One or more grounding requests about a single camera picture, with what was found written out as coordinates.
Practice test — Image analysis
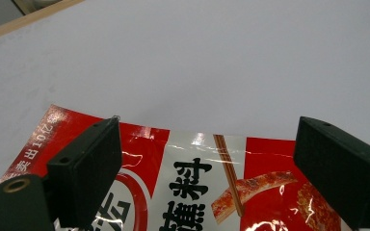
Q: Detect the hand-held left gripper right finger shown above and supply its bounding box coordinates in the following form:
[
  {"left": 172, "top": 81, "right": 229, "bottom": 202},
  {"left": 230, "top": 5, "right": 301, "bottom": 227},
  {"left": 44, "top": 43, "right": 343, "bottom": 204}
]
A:
[{"left": 293, "top": 115, "right": 370, "bottom": 231}]

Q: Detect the red sauce packet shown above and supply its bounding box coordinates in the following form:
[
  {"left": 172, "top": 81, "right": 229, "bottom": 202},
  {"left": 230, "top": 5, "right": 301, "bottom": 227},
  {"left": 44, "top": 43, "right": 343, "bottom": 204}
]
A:
[{"left": 0, "top": 104, "right": 356, "bottom": 231}]

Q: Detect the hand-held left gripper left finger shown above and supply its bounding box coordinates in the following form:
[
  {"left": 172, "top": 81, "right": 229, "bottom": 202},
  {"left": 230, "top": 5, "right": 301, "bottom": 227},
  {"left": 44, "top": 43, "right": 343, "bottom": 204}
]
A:
[{"left": 46, "top": 115, "right": 123, "bottom": 230}]

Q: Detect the wooden table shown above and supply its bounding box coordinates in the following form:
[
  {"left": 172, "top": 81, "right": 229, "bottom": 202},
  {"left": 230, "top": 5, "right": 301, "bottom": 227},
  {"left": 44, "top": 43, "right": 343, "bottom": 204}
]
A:
[{"left": 0, "top": 0, "right": 85, "bottom": 44}]

